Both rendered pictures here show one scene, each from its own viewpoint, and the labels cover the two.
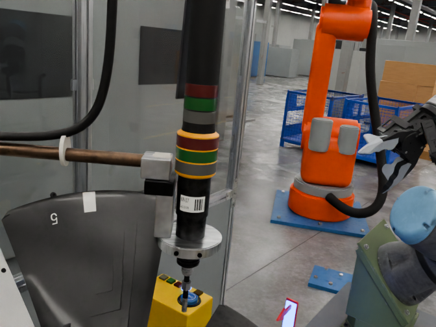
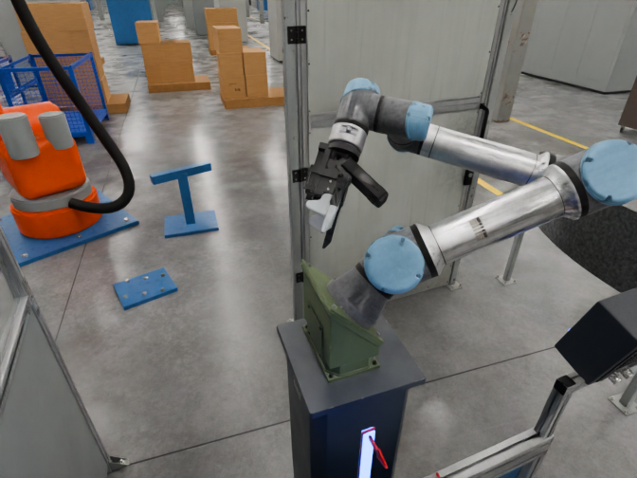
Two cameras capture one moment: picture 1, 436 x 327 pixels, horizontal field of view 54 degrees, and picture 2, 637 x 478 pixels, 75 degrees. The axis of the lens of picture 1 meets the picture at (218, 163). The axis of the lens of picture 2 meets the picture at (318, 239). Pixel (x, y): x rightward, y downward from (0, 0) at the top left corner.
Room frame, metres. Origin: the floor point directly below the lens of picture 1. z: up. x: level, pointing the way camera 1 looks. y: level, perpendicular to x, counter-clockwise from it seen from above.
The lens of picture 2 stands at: (0.55, 0.23, 1.83)
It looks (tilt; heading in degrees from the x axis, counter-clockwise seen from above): 32 degrees down; 305
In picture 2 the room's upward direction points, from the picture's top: straight up
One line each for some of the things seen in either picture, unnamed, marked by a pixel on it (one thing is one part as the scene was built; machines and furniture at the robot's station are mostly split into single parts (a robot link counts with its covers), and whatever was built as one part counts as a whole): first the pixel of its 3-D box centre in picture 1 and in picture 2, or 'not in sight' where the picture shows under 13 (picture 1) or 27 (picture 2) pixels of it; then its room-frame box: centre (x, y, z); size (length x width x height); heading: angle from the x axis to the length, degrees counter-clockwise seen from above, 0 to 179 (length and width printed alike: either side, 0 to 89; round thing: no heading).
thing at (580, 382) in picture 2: not in sight; (596, 372); (0.39, -0.70, 1.04); 0.24 x 0.03 x 0.03; 57
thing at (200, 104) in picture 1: (200, 102); not in sight; (0.43, 0.02, 1.59); 0.03 x 0.03 x 0.01
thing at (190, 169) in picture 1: (195, 164); not in sight; (0.43, 0.02, 1.53); 0.04 x 0.04 x 0.01
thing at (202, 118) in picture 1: (199, 115); not in sight; (0.43, 0.02, 1.58); 0.03 x 0.03 x 0.01
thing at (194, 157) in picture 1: (196, 152); not in sight; (0.43, 0.02, 1.54); 0.04 x 0.04 x 0.01
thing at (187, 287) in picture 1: (185, 290); not in sight; (0.43, 0.02, 1.38); 0.01 x 0.01 x 0.05
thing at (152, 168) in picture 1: (183, 202); not in sight; (0.43, 0.03, 1.49); 0.09 x 0.07 x 0.10; 92
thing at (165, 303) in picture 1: (172, 311); not in sight; (0.89, 0.07, 1.02); 0.16 x 0.10 x 0.11; 57
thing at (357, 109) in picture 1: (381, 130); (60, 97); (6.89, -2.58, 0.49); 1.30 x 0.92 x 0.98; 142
